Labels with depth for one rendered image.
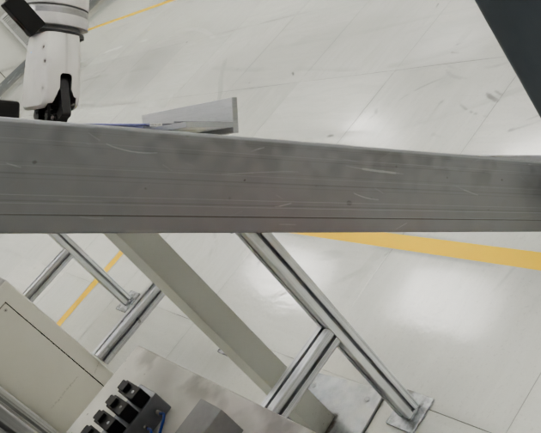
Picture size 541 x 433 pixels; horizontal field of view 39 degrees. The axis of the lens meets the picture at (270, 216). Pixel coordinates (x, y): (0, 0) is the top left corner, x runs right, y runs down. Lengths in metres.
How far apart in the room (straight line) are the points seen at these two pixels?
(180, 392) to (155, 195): 0.66
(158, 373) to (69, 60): 0.47
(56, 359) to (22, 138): 1.63
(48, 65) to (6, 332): 1.07
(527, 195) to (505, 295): 1.10
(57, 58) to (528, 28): 0.81
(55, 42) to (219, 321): 0.73
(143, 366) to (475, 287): 0.91
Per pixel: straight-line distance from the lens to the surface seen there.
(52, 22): 1.04
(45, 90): 1.02
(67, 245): 2.74
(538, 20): 1.42
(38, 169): 0.43
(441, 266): 1.95
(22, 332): 1.99
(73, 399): 2.08
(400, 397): 1.65
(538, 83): 1.51
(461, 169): 0.62
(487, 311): 1.77
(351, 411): 1.78
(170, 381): 1.12
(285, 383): 1.45
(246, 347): 1.60
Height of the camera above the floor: 1.19
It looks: 27 degrees down
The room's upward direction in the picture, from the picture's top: 40 degrees counter-clockwise
